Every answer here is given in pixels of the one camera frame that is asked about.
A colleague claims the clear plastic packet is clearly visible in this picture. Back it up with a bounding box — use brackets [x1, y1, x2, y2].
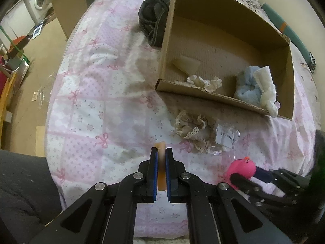
[214, 123, 241, 156]

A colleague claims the yellow and red rack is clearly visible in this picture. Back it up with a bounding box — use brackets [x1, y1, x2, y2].
[0, 56, 18, 125]

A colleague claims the pink soft toy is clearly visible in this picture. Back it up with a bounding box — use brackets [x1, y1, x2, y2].
[223, 157, 256, 191]

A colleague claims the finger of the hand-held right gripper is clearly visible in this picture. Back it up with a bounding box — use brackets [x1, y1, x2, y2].
[254, 166, 282, 183]
[230, 173, 264, 199]

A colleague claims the dark folded garment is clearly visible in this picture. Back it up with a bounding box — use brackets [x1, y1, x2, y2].
[138, 0, 170, 48]

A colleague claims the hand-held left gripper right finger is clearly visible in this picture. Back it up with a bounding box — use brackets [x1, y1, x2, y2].
[165, 147, 294, 244]

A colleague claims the white washing machine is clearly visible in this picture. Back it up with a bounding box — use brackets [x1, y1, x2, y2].
[25, 0, 52, 21]

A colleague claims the red box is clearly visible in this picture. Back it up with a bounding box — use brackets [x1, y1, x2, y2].
[8, 36, 28, 58]

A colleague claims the brown cardboard box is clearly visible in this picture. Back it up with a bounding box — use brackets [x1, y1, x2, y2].
[155, 0, 295, 121]

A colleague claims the white scrunchie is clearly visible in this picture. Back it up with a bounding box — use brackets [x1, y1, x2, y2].
[186, 75, 223, 92]

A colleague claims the blue and white plush toy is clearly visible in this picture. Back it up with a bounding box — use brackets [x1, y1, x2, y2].
[233, 65, 279, 118]

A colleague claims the white kitchen cabinet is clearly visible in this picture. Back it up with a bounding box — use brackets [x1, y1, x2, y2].
[0, 0, 33, 46]

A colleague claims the peach soft tube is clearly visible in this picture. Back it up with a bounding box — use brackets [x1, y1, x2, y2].
[156, 142, 167, 191]

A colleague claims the green mop handle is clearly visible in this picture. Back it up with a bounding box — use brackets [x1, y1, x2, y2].
[0, 25, 31, 63]

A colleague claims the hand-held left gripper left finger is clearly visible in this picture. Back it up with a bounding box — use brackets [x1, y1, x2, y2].
[29, 147, 159, 244]

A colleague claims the clear plastic bag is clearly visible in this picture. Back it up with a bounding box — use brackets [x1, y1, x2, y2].
[32, 89, 46, 105]

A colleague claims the beige lace scrunchie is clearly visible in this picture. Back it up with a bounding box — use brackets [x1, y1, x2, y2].
[175, 110, 217, 140]
[190, 134, 217, 154]

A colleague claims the translucent beige soft pad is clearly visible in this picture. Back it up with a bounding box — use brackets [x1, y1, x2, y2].
[173, 56, 202, 75]

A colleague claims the teal padded bed edge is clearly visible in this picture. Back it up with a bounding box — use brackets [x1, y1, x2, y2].
[262, 2, 316, 65]

